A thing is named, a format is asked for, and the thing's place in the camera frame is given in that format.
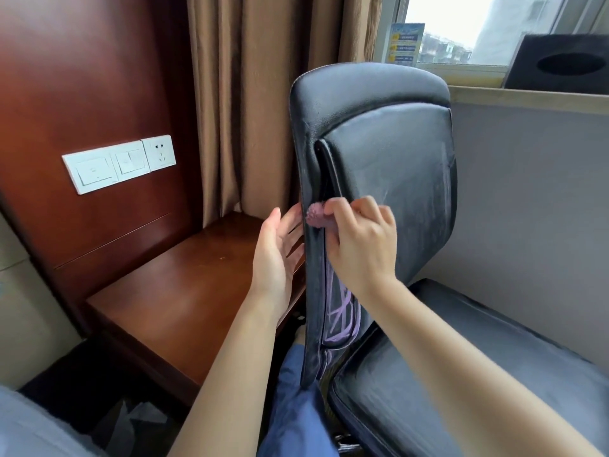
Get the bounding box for blue trousers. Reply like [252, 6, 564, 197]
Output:
[256, 345, 341, 457]

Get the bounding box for blue yellow notice card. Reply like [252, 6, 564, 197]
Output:
[383, 22, 426, 68]

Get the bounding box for beige curtain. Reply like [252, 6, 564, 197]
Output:
[186, 0, 384, 229]

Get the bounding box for dark wooden wall panel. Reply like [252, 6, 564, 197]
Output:
[0, 0, 200, 338]

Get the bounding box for person's left hand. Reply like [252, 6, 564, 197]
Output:
[249, 204, 305, 319]

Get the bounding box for black tissue box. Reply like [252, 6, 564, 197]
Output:
[503, 34, 609, 96]

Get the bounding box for brown wooden nightstand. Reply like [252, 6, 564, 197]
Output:
[85, 211, 308, 407]

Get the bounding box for beige window sill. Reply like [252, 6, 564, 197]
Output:
[447, 84, 609, 116]

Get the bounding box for white plastic bag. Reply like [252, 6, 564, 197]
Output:
[95, 399, 172, 457]

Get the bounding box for person's left forearm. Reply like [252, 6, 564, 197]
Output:
[169, 295, 286, 457]

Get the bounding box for pink cleaning cloth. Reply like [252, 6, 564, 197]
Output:
[306, 199, 341, 232]

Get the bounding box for white small wall switch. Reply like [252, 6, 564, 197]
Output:
[109, 140, 152, 176]

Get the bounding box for person's right hand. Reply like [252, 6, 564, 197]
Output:
[323, 195, 400, 300]

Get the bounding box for grey building roof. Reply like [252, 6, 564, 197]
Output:
[418, 32, 473, 65]

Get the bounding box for grey building with antenna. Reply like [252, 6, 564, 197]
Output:
[471, 0, 567, 67]

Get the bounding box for grey window frame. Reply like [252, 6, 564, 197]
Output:
[376, 0, 609, 89]

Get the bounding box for white wide wall switch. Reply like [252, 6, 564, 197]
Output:
[62, 149, 120, 195]

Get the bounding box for black leather chair backrest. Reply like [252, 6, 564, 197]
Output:
[289, 62, 459, 388]

